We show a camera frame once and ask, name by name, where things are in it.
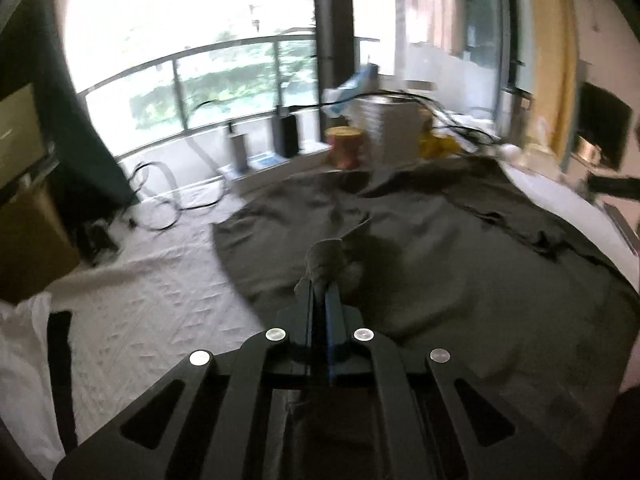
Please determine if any black strap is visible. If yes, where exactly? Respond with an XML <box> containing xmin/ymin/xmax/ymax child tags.
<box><xmin>46</xmin><ymin>310</ymin><xmax>79</xmax><ymax>455</ymax></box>

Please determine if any black cable over basket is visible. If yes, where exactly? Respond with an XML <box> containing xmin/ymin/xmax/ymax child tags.
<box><xmin>350</xmin><ymin>89</ymin><xmax>506</xmax><ymax>146</ymax></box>

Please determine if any white garment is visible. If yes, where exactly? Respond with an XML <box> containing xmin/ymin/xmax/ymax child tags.
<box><xmin>0</xmin><ymin>292</ymin><xmax>76</xmax><ymax>480</ymax></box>

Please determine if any dark monitor screen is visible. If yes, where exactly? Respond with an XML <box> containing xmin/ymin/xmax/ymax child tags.
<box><xmin>0</xmin><ymin>82</ymin><xmax>52</xmax><ymax>198</ymax></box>

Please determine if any dark green curtain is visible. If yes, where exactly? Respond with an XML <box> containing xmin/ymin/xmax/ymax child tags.
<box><xmin>0</xmin><ymin>0</ymin><xmax>142</xmax><ymax>213</ymax></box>

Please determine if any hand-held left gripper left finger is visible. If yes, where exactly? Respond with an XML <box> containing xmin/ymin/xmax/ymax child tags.
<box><xmin>52</xmin><ymin>279</ymin><xmax>317</xmax><ymax>480</ymax></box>

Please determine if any grey printed t-shirt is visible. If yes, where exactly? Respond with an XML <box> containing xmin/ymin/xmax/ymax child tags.
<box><xmin>212</xmin><ymin>154</ymin><xmax>640</xmax><ymax>480</ymax></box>

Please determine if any white woven basket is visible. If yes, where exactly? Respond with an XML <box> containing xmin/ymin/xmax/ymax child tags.
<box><xmin>352</xmin><ymin>96</ymin><xmax>427</xmax><ymax>164</ymax></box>

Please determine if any yellow packet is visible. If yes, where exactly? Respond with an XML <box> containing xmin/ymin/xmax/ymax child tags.
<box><xmin>419</xmin><ymin>130</ymin><xmax>462</xmax><ymax>159</ymax></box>

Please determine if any white charger block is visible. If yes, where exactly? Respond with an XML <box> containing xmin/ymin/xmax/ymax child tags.
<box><xmin>226</xmin><ymin>122</ymin><xmax>249</xmax><ymax>177</ymax></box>

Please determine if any blue and white cloth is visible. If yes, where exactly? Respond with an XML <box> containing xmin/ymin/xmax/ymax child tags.
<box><xmin>322</xmin><ymin>64</ymin><xmax>382</xmax><ymax>117</ymax></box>

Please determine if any balcony glass railing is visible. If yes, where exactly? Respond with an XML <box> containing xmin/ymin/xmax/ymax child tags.
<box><xmin>76</xmin><ymin>34</ymin><xmax>382</xmax><ymax>153</ymax></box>

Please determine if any yellow curtain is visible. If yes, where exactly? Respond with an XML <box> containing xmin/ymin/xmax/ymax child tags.
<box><xmin>517</xmin><ymin>0</ymin><xmax>582</xmax><ymax>161</ymax></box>

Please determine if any small black adapter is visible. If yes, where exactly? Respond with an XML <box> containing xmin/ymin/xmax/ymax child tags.
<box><xmin>75</xmin><ymin>219</ymin><xmax>122</xmax><ymax>267</ymax></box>

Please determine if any red and yellow can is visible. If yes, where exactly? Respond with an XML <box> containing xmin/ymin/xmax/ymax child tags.
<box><xmin>324</xmin><ymin>127</ymin><xmax>366</xmax><ymax>170</ymax></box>

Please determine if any metal kettle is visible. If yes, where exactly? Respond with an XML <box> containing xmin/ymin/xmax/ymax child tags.
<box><xmin>571</xmin><ymin>134</ymin><xmax>602</xmax><ymax>160</ymax></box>

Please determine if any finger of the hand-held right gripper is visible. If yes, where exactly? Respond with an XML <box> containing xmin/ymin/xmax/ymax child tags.
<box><xmin>588</xmin><ymin>172</ymin><xmax>640</xmax><ymax>197</ymax></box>

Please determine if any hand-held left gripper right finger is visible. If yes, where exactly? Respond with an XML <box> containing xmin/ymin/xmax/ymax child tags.
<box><xmin>319</xmin><ymin>282</ymin><xmax>589</xmax><ymax>480</ymax></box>

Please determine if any brown cardboard box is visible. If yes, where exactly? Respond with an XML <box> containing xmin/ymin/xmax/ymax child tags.
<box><xmin>0</xmin><ymin>180</ymin><xmax>84</xmax><ymax>304</ymax></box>

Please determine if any white power strip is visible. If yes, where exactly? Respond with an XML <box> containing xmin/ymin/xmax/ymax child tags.
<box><xmin>220</xmin><ymin>142</ymin><xmax>331</xmax><ymax>181</ymax></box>

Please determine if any black charger block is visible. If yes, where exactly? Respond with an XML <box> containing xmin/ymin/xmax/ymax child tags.
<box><xmin>273</xmin><ymin>105</ymin><xmax>301</xmax><ymax>159</ymax></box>

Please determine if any hanging pink garment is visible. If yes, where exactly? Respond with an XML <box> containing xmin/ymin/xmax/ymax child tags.
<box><xmin>414</xmin><ymin>0</ymin><xmax>470</xmax><ymax>57</ymax></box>

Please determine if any black looped cable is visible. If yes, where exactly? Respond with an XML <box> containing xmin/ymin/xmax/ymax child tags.
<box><xmin>126</xmin><ymin>160</ymin><xmax>183</xmax><ymax>232</ymax></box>

